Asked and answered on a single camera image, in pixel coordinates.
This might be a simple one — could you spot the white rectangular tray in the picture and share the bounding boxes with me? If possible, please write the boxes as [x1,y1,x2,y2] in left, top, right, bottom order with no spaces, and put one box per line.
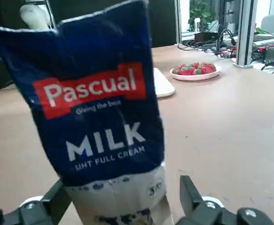
[152,67,176,99]

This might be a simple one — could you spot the green potted plant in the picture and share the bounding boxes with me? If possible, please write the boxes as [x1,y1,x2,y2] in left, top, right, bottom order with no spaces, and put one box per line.
[188,0,219,33]

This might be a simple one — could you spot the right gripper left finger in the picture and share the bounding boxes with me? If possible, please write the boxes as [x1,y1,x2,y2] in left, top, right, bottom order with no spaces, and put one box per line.
[0,179,72,225]

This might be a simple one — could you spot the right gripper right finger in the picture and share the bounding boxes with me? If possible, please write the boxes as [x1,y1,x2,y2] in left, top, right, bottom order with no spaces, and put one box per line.
[174,175,274,225]

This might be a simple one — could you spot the aluminium profile post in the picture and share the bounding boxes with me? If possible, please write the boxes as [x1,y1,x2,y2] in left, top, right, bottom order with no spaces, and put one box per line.
[236,0,258,69]

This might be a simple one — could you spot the white plate with strawberries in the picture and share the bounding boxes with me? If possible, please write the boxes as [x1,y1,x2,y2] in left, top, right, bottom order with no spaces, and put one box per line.
[169,62,222,82]

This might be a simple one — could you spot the dark plant pot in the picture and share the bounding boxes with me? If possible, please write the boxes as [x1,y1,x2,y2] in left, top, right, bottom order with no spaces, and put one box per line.
[194,31,220,42]

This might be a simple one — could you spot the blue white milk carton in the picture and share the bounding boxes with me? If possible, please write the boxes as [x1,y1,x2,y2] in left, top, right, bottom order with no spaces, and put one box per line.
[0,0,175,225]

